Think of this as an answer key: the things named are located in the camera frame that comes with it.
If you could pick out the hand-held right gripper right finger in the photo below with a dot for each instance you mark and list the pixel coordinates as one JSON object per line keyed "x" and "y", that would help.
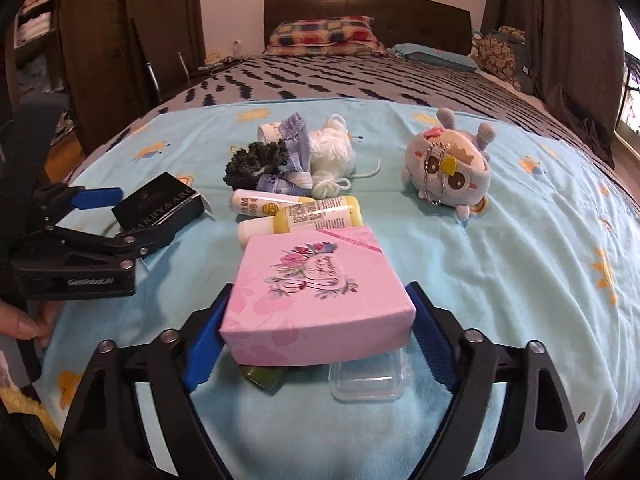
{"x": 435, "y": 340}

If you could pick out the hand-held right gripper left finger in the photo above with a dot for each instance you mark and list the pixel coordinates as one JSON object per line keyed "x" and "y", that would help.
{"x": 207, "y": 340}

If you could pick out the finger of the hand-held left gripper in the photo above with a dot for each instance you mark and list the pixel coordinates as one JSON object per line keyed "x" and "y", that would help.
{"x": 100, "y": 260}
{"x": 100, "y": 197}

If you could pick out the black cardboard box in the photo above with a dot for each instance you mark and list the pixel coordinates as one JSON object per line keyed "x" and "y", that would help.
{"x": 155, "y": 200}

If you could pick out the pink floral box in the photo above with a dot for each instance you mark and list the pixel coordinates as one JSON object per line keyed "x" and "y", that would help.
{"x": 310, "y": 300}

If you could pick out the purple yarn bundle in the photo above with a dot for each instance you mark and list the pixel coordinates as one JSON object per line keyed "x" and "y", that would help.
{"x": 295, "y": 180}

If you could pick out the white yarn ball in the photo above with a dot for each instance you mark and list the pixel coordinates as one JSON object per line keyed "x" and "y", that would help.
{"x": 330, "y": 147}

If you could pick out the person's left hand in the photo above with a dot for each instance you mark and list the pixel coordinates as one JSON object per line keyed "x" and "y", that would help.
{"x": 20, "y": 322}

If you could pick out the green packet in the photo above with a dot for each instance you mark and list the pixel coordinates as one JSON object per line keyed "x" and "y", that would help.
{"x": 262, "y": 376}

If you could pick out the clear plastic container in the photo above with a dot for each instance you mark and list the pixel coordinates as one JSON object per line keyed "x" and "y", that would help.
{"x": 370, "y": 380}

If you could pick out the light blue printed sheet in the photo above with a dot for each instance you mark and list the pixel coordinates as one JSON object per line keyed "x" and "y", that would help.
{"x": 500, "y": 260}

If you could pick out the dark metal chair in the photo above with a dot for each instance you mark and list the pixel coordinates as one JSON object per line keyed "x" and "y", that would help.
{"x": 142, "y": 60}

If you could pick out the small white yellow tube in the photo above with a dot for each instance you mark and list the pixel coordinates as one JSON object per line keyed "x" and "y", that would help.
{"x": 252, "y": 202}

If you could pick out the stack of folded clothes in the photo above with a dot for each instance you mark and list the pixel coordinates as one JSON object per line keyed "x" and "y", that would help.
{"x": 35, "y": 25}

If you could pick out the dark green yarn bundle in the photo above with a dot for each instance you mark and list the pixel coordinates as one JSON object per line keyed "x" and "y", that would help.
{"x": 255, "y": 160}

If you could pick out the dark wooden wardrobe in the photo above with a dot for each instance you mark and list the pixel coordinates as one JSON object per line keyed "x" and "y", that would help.
{"x": 100, "y": 35}

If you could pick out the yellow lotion bottle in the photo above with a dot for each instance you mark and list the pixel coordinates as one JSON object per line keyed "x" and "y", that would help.
{"x": 310, "y": 215}

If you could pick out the dark nightstand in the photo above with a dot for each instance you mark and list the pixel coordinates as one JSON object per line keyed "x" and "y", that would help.
{"x": 210, "y": 72}

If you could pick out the grey owl plush toy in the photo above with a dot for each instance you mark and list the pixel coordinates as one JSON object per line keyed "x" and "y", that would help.
{"x": 445, "y": 165}

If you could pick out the white tape roll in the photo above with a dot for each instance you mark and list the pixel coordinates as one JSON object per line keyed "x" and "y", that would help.
{"x": 267, "y": 134}

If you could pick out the plaid pillow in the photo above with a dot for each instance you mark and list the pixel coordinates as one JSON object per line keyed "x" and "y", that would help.
{"x": 320, "y": 35}

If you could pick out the grey black striped bedspread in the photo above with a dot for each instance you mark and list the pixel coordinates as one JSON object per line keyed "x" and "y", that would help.
{"x": 350, "y": 80}

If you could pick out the blue pillow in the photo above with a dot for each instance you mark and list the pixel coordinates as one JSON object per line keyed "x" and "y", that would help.
{"x": 430, "y": 55}

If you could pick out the brown patterned cushion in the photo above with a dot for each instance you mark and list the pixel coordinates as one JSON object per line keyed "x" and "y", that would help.
{"x": 495, "y": 55}

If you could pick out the dark wooden headboard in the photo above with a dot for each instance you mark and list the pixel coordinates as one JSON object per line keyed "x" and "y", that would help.
{"x": 425, "y": 20}

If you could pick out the brown curtain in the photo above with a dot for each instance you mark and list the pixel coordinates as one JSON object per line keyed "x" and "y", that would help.
{"x": 560, "y": 35}

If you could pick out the white wall socket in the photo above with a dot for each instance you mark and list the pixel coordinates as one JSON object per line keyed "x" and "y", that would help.
{"x": 237, "y": 47}

